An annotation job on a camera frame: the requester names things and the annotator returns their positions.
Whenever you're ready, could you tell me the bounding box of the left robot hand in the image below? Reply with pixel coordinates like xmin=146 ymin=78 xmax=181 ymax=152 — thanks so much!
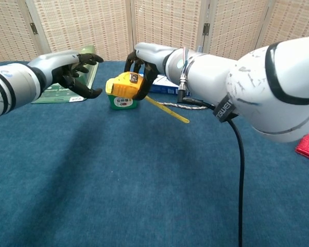
xmin=28 ymin=50 xmax=104 ymax=99

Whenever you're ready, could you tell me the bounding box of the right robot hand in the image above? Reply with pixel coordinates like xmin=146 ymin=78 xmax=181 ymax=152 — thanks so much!
xmin=124 ymin=42 xmax=175 ymax=101

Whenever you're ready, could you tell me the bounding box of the yellow tape measure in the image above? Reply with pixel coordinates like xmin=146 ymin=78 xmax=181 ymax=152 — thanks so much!
xmin=110 ymin=72 xmax=191 ymax=124

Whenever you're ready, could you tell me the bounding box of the green blister pack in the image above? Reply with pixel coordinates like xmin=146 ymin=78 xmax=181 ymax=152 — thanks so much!
xmin=30 ymin=45 xmax=100 ymax=104

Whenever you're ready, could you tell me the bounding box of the blue white toothpaste box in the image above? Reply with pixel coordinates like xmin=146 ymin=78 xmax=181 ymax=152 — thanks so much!
xmin=148 ymin=74 xmax=181 ymax=95

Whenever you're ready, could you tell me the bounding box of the woven folding screen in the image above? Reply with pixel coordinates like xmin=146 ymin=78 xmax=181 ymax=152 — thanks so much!
xmin=0 ymin=0 xmax=309 ymax=66

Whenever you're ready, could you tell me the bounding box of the green jar yellow lid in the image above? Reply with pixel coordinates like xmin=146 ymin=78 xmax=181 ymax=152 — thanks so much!
xmin=105 ymin=77 xmax=139 ymax=111

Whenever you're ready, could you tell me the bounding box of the blue table cloth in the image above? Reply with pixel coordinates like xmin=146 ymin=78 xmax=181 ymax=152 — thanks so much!
xmin=0 ymin=60 xmax=309 ymax=247

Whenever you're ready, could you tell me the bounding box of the braided rope bundle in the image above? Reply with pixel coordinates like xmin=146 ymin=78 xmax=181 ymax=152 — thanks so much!
xmin=158 ymin=102 xmax=208 ymax=111

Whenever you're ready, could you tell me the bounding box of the black velcro cable strap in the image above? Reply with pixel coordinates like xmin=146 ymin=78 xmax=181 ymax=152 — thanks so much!
xmin=212 ymin=95 xmax=239 ymax=124

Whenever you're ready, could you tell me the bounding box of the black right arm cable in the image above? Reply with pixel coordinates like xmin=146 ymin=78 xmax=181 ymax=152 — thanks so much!
xmin=176 ymin=90 xmax=246 ymax=247

